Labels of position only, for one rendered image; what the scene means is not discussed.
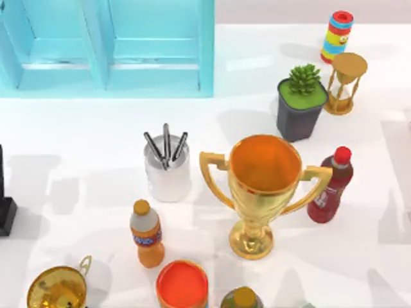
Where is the black and silver pen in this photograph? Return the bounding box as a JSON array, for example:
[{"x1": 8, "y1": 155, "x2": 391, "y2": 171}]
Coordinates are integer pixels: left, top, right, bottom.
[
  {"x1": 143, "y1": 132, "x2": 169, "y2": 171},
  {"x1": 171, "y1": 131, "x2": 189, "y2": 163},
  {"x1": 162, "y1": 123, "x2": 171, "y2": 161}
]

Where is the white pen holder cup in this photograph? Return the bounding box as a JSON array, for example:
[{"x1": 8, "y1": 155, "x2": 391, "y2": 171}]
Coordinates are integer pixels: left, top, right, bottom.
[{"x1": 144, "y1": 135, "x2": 191, "y2": 203}]

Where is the large gold trophy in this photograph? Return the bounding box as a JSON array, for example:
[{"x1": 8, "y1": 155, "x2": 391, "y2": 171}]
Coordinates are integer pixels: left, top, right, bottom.
[{"x1": 199, "y1": 134, "x2": 333, "y2": 261}]

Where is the orange bottle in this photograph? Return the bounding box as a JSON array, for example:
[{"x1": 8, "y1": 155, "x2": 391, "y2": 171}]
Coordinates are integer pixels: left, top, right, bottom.
[{"x1": 129, "y1": 199, "x2": 166, "y2": 269}]

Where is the grey pot with green plant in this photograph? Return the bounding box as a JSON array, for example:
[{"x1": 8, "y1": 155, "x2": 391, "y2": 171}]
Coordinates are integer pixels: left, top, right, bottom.
[{"x1": 277, "y1": 63, "x2": 329, "y2": 143}]

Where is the light blue rack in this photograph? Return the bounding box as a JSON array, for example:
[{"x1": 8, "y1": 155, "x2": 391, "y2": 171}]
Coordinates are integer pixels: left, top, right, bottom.
[{"x1": 0, "y1": 0, "x2": 215, "y2": 99}]

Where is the red bottle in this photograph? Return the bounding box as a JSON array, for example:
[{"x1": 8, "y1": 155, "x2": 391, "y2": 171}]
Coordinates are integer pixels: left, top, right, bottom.
[{"x1": 306, "y1": 146, "x2": 354, "y2": 225}]

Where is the olive green bottle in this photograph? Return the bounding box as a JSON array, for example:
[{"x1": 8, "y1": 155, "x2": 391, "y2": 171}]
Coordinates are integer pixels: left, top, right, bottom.
[{"x1": 220, "y1": 286, "x2": 265, "y2": 308}]

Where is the golden hourglass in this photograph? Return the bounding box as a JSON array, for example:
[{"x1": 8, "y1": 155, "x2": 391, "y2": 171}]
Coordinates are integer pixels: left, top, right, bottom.
[{"x1": 323, "y1": 52, "x2": 368, "y2": 116}]

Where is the stack of coloured rings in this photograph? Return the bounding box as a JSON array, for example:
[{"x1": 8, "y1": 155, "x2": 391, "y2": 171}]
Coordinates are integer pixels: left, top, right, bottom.
[{"x1": 320, "y1": 10, "x2": 354, "y2": 64}]

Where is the small gold trophy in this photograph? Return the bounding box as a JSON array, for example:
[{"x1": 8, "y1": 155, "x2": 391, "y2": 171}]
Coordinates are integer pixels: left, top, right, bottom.
[{"x1": 26, "y1": 255, "x2": 93, "y2": 308}]

